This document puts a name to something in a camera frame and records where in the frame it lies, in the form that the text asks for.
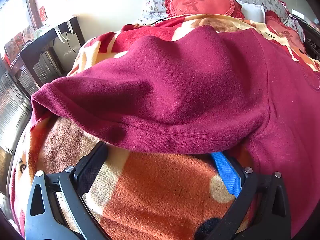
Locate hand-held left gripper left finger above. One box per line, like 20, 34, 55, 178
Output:
24, 141, 111, 240

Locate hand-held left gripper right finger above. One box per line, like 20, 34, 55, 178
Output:
199, 151, 292, 240

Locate maroon sweater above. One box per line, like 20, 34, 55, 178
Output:
30, 26, 320, 236

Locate orange printed blanket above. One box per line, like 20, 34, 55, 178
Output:
9, 13, 320, 240

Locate dark wooden desk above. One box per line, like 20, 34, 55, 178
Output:
4, 15, 86, 98

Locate white ribbon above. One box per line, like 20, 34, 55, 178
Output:
53, 20, 73, 43

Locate red printed box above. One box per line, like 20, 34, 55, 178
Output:
3, 26, 36, 66

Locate red ruffled pillow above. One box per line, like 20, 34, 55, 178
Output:
264, 10, 307, 62

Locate dark carved headboard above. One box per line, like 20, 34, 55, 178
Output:
290, 12, 320, 57

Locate red heart-shaped pillow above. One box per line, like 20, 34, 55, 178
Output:
164, 0, 246, 20

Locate black cable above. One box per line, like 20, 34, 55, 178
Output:
65, 31, 81, 56

